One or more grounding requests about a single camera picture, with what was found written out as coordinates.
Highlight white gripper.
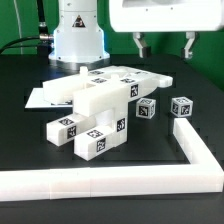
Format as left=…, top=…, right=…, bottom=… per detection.
left=109, top=0, right=224, bottom=60

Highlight white tagged cube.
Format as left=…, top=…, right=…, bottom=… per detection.
left=171, top=97, right=193, bottom=118
left=136, top=98, right=156, bottom=119

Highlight white chair seat part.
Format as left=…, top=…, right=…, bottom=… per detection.
left=95, top=108, right=128, bottom=147

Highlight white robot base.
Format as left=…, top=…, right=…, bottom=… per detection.
left=49, top=0, right=110, bottom=71

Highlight white tag sheet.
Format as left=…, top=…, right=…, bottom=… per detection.
left=25, top=88, right=72, bottom=109

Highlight black cable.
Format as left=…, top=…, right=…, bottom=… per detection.
left=0, top=34, right=56, bottom=56

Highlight white U-shaped frame fence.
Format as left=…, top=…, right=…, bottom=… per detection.
left=0, top=118, right=224, bottom=202

